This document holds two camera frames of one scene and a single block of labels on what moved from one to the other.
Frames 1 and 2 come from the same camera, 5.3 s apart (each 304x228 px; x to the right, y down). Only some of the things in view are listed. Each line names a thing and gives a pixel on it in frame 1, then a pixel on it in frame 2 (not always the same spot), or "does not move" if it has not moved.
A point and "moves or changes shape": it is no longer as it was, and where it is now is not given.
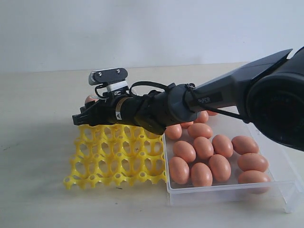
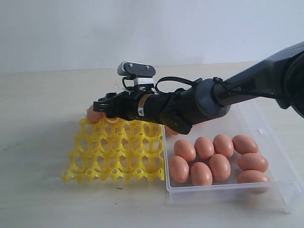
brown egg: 252,161 does not move
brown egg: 243,144 does not move
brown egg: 220,167 does not move
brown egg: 91,98 moves or changes shape
